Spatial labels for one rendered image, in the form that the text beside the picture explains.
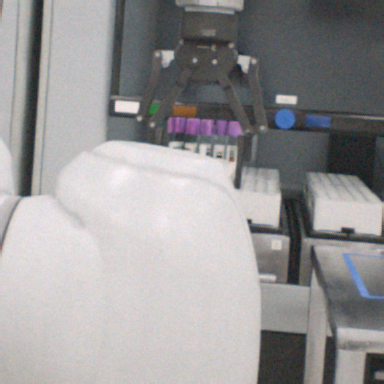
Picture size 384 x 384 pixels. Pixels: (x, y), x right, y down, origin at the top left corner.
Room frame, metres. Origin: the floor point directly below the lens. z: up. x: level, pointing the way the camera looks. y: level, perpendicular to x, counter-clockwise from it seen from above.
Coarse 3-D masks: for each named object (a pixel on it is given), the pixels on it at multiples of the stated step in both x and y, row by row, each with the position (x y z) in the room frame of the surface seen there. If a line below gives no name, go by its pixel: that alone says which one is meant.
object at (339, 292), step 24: (312, 264) 1.63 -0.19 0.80; (336, 264) 1.53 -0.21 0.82; (360, 264) 1.55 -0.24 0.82; (312, 288) 1.69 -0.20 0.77; (336, 288) 1.34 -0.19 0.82; (360, 288) 1.35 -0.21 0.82; (312, 312) 1.69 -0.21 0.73; (336, 312) 1.19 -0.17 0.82; (360, 312) 1.20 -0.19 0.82; (312, 336) 1.69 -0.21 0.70; (336, 336) 1.12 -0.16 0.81; (360, 336) 1.11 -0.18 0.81; (312, 360) 1.69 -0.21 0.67; (336, 360) 1.12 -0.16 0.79; (360, 360) 1.12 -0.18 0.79
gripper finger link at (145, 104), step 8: (160, 56) 1.65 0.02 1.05; (160, 64) 1.65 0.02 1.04; (152, 72) 1.65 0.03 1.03; (160, 72) 1.65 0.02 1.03; (152, 80) 1.65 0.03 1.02; (152, 88) 1.65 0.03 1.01; (144, 96) 1.65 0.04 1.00; (152, 96) 1.66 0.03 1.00; (144, 104) 1.65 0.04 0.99; (136, 112) 1.65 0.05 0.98; (144, 112) 1.65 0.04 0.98; (136, 120) 1.65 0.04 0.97; (144, 120) 1.66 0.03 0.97
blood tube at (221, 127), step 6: (216, 126) 1.73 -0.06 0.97; (222, 126) 1.72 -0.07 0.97; (216, 132) 1.73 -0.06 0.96; (222, 132) 1.72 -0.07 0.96; (216, 138) 1.73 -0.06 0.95; (222, 138) 1.73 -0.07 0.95; (216, 144) 1.73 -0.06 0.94; (222, 144) 1.73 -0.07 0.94; (216, 150) 1.72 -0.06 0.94; (222, 150) 1.73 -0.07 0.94; (216, 156) 1.72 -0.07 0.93; (222, 156) 1.73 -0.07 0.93
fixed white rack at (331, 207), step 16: (320, 192) 2.05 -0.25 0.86; (336, 192) 2.06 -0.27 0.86; (352, 192) 2.10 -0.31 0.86; (368, 192) 2.12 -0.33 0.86; (320, 208) 1.93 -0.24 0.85; (336, 208) 1.93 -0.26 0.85; (352, 208) 1.93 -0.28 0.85; (368, 208) 1.92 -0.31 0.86; (320, 224) 1.93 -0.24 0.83; (336, 224) 1.93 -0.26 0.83; (352, 224) 1.93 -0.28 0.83; (368, 224) 1.92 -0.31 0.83
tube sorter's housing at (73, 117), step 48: (48, 0) 2.02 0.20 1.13; (96, 0) 2.01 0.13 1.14; (48, 48) 2.02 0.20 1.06; (96, 48) 2.01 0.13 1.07; (48, 96) 2.02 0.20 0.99; (96, 96) 2.01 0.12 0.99; (48, 144) 2.02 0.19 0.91; (96, 144) 2.01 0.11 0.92; (288, 144) 2.74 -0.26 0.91; (336, 144) 2.61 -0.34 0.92; (48, 192) 2.01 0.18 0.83; (288, 192) 2.59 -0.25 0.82; (288, 288) 1.90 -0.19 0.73; (288, 336) 1.90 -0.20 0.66
